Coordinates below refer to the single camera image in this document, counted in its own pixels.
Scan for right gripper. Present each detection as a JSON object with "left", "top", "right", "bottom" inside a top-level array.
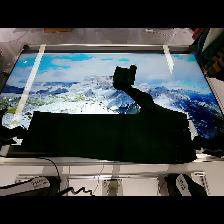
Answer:
[{"left": 112, "top": 64, "right": 138, "bottom": 92}]

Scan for black jeans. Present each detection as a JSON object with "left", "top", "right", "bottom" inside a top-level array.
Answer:
[{"left": 21, "top": 110, "right": 198, "bottom": 165}]

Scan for black cable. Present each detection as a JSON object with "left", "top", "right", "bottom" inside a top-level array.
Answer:
[{"left": 38, "top": 156, "right": 96, "bottom": 197}]

